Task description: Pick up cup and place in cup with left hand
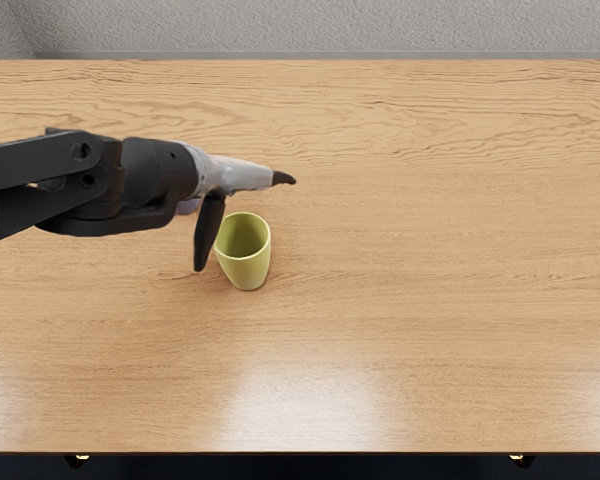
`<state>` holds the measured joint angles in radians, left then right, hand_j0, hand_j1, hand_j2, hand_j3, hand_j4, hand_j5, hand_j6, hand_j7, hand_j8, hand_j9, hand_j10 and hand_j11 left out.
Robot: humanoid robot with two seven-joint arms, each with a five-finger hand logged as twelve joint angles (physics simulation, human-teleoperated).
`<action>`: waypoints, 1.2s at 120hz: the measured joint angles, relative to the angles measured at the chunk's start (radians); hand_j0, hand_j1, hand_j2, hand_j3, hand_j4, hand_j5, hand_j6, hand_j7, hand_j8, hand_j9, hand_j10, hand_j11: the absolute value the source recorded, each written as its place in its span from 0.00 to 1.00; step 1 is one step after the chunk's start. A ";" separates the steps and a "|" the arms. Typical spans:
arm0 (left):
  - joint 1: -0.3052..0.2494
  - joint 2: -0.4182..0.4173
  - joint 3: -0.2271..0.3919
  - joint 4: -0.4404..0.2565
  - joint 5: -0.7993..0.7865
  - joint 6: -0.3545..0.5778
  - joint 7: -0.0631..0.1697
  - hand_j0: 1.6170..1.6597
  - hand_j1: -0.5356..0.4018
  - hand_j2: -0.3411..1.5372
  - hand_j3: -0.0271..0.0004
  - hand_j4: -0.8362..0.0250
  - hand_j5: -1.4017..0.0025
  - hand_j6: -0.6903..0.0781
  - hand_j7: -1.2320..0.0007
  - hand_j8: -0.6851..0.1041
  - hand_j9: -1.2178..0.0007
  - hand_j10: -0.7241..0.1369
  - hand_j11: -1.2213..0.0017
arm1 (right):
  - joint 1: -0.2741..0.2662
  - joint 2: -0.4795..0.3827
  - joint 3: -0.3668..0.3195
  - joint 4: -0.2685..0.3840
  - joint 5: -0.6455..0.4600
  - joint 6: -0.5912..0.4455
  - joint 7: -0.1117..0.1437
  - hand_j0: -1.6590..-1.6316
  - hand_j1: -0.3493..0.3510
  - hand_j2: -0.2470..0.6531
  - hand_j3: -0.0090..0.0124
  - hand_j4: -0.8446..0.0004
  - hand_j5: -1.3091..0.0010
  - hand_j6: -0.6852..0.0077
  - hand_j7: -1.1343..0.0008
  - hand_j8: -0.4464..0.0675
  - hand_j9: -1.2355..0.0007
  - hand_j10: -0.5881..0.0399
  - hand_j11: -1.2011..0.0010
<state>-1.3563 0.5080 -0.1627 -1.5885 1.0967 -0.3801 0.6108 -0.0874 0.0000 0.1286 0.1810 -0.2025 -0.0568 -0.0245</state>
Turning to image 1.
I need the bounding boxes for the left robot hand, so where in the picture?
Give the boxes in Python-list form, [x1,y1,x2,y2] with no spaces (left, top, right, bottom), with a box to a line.
[180,141,298,274]

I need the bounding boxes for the yellow-green cup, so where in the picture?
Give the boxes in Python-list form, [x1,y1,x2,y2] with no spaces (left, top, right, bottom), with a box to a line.
[213,211,272,292]

